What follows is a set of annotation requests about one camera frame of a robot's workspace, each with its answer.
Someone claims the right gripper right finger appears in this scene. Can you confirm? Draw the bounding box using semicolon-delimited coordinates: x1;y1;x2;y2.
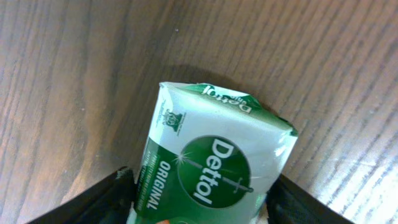
266;175;353;224

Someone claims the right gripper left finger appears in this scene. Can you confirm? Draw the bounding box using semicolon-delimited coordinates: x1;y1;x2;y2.
30;167;136;223

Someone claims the green Dettol soap bar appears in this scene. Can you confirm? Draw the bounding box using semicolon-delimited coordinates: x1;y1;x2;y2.
128;82;298;224

